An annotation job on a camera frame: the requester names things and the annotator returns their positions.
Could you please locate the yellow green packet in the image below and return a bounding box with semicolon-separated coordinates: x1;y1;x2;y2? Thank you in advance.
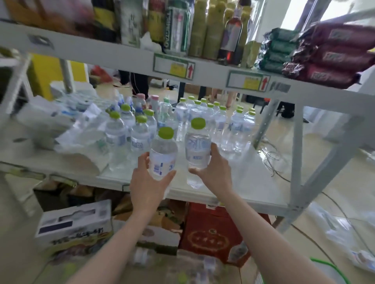
241;40;262;69

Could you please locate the green white can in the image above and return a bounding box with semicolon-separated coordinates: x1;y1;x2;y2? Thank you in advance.
118;0;145;47

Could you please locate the stack of maroon packets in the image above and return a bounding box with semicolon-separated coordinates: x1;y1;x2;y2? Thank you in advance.
282;20;375;90

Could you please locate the yellow panel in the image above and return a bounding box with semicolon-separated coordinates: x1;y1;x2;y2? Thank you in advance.
28;52;88;101

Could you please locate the stack of green packets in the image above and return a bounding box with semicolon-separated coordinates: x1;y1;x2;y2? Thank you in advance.
254;27;300;74

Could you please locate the green beer can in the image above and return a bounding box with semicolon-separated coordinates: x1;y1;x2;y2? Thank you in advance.
163;5;191;57

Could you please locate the dark wine bottle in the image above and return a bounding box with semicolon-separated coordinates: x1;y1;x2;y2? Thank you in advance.
218;0;244;66

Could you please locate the white basket green rim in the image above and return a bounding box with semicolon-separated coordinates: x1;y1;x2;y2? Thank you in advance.
310;257;352;284

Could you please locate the red snack packet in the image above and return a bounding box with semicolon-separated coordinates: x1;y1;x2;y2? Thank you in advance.
41;0;96;34

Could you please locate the pack of small blue bottles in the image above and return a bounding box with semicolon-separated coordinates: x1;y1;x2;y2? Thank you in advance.
116;93;132;110

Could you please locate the person's left hand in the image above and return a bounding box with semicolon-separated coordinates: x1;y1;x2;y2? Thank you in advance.
129;152;177;216

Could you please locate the beige paper bag green print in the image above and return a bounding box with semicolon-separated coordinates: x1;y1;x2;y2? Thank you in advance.
54;137;111;177

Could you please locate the white carton food print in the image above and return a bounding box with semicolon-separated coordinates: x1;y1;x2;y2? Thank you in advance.
4;0;45;30

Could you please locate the cluster of water bottles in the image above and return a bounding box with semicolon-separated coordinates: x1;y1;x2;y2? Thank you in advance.
173;95;257;154

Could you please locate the teal cap drink bottle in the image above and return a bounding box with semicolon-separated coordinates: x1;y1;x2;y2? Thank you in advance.
158;97;173;129

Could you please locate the clear water bottle green cap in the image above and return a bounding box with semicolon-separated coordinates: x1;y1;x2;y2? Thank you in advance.
148;126;179;181
130;115;152;156
105;111;128;172
184;117;212;189
119;104;136;132
143;108;158;141

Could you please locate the red yellow label bottle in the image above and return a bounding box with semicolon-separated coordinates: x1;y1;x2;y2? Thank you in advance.
143;0;168;44

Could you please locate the white metal shelf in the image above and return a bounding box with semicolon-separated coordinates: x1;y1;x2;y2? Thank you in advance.
0;9;375;234

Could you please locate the person's right forearm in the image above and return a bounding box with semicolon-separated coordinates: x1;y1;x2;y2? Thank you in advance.
220;190;336;284

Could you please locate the white orange green carton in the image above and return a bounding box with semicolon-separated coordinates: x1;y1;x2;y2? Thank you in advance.
112;199;188;256

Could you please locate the red carton gold emblem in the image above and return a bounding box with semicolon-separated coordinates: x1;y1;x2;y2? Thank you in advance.
179;202;272;268

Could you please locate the cartoon print white carton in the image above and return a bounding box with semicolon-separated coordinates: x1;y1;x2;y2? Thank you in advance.
34;200;114;259

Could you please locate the person's right hand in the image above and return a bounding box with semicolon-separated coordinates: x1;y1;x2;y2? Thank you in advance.
188;142;234;201

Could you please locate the olive green bottle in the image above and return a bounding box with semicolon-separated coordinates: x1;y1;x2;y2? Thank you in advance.
187;0;208;58
204;0;227;61

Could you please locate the yellow label dark bottle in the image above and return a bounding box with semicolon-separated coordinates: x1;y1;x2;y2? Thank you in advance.
92;0;118;42

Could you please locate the clear plastic bag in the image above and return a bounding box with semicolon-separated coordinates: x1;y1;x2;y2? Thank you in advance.
307;202;375;273

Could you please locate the crumpled white tissue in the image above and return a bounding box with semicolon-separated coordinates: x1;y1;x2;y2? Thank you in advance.
139;31;163;54

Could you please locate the red plastic bag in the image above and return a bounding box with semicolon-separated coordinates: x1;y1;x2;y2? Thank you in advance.
89;65;113;84

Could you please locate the person's left forearm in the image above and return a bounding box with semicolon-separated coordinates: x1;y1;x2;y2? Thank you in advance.
66;204;164;284

